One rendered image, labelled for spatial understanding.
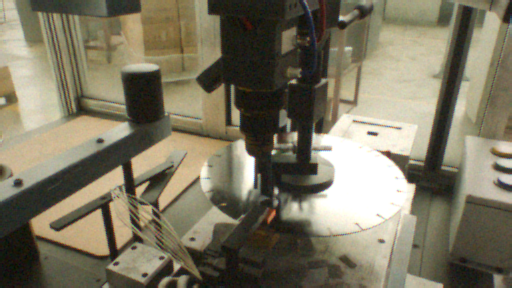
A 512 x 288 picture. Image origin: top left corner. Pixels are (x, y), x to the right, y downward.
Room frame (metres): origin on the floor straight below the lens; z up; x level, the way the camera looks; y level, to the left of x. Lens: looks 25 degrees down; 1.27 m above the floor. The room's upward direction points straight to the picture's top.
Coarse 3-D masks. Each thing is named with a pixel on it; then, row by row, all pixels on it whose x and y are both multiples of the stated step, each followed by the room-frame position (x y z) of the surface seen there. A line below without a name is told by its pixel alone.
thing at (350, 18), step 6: (366, 0) 0.53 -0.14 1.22; (360, 6) 0.51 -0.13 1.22; (366, 6) 0.51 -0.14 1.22; (372, 6) 0.52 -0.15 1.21; (354, 12) 0.50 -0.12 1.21; (360, 12) 0.50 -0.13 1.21; (366, 12) 0.51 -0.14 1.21; (348, 18) 0.48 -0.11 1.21; (354, 18) 0.49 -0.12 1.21; (360, 18) 0.51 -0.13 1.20; (342, 24) 0.47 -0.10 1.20; (348, 24) 0.47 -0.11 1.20
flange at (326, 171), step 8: (320, 160) 0.59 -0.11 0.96; (328, 160) 0.60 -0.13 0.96; (320, 168) 0.56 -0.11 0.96; (328, 168) 0.56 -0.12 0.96; (288, 176) 0.54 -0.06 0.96; (296, 176) 0.54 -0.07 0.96; (304, 176) 0.54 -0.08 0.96; (312, 176) 0.54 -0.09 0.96; (320, 176) 0.54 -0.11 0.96; (328, 176) 0.54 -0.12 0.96; (288, 184) 0.52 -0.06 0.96; (296, 184) 0.52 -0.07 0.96; (304, 184) 0.52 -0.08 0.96; (312, 184) 0.52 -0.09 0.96; (320, 184) 0.52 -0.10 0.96
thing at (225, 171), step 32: (224, 160) 0.61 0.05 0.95; (352, 160) 0.61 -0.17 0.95; (384, 160) 0.61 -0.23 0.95; (224, 192) 0.51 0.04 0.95; (256, 192) 0.51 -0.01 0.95; (288, 192) 0.51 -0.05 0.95; (320, 192) 0.51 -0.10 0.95; (352, 192) 0.51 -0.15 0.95; (384, 192) 0.51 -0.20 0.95; (288, 224) 0.43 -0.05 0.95; (320, 224) 0.43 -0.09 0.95; (352, 224) 0.43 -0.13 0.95
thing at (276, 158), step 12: (300, 132) 0.49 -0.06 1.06; (312, 132) 0.49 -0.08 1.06; (300, 144) 0.49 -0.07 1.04; (312, 144) 0.49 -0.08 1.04; (276, 156) 0.50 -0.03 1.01; (288, 156) 0.50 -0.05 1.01; (300, 156) 0.48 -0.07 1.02; (312, 156) 0.50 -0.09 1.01; (264, 168) 0.48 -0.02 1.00; (276, 168) 0.48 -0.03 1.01; (288, 168) 0.48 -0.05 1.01; (300, 168) 0.48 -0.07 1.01; (312, 168) 0.48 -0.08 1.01; (264, 180) 0.49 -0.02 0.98; (276, 180) 0.50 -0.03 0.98; (264, 192) 0.49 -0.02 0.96
